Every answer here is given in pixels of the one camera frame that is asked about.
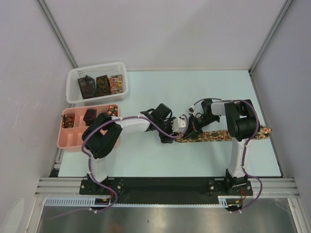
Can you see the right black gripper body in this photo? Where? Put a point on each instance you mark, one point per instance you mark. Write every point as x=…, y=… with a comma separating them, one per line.
x=198, y=123

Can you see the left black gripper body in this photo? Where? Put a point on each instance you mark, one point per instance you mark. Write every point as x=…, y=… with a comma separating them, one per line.
x=166, y=126

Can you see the brown patterned long tie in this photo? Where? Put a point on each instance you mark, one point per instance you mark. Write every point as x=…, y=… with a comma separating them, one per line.
x=223, y=135

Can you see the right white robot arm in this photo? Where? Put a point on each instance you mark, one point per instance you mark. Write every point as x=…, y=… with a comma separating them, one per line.
x=242, y=126

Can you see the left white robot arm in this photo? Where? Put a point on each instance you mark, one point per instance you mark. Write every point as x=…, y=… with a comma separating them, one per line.
x=100, y=138

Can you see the colourful dotted rolled tie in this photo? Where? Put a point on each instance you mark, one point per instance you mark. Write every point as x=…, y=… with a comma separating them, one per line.
x=113, y=111

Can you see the red colourful folded tie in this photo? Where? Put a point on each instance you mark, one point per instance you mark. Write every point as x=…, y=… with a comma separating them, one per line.
x=116, y=84

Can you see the dark brown folded tie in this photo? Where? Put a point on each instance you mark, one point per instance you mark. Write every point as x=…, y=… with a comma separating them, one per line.
x=102, y=86

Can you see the navy red striped rolled tie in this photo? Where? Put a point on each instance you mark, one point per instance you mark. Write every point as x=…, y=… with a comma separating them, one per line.
x=89, y=116

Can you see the dark floral folded tie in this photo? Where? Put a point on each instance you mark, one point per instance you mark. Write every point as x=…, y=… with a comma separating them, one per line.
x=87, y=87

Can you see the white plastic basket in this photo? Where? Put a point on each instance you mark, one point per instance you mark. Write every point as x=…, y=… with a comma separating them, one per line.
x=73, y=92

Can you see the pink compartment tray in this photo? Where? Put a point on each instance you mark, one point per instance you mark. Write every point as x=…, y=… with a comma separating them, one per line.
x=70, y=139

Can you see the red gold rolled tie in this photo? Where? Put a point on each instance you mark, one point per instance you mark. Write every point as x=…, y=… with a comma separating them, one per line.
x=68, y=120

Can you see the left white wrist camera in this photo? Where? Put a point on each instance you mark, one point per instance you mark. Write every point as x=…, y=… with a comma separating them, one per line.
x=180, y=123

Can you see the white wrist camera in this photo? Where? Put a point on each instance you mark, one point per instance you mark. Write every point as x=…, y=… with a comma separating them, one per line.
x=180, y=123
x=192, y=110

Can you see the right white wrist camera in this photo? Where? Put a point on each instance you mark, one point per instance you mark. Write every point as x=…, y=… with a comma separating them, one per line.
x=192, y=110

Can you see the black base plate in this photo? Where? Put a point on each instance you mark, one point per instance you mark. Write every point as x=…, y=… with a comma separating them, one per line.
x=163, y=190

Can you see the aluminium frame rail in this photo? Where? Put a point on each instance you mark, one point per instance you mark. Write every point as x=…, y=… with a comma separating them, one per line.
x=70, y=187

